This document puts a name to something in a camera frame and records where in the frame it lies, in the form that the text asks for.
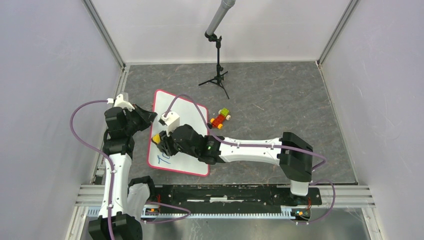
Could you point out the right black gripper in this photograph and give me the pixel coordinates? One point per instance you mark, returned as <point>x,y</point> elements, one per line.
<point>165,144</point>

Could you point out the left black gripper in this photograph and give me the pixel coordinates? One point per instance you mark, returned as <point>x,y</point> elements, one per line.
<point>149,116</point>

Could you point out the yellow eraser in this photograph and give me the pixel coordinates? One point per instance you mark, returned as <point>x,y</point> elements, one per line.
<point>156,139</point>

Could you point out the pink framed whiteboard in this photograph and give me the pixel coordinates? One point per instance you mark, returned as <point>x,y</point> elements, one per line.
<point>191,120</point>

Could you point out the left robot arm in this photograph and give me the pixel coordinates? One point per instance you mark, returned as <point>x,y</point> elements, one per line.
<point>120,213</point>

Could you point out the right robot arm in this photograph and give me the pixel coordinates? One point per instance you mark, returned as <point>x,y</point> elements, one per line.
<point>293,155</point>

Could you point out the colourful toy brick car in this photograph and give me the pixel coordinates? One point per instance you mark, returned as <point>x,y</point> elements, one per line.
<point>223,115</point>

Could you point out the microphone on black tripod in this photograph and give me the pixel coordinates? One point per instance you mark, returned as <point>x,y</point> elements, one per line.
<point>224,7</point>

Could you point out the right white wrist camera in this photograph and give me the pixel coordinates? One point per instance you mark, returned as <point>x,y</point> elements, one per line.
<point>171,120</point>

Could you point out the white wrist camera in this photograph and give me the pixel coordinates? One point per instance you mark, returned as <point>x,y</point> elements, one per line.
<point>121,101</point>
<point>171,120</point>

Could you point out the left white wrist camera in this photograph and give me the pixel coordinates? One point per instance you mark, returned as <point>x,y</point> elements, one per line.
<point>121,101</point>

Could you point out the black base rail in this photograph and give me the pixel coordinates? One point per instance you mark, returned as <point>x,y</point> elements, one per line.
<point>232,198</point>

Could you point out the white toothed cable duct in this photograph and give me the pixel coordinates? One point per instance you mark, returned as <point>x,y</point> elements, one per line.
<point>285,213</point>

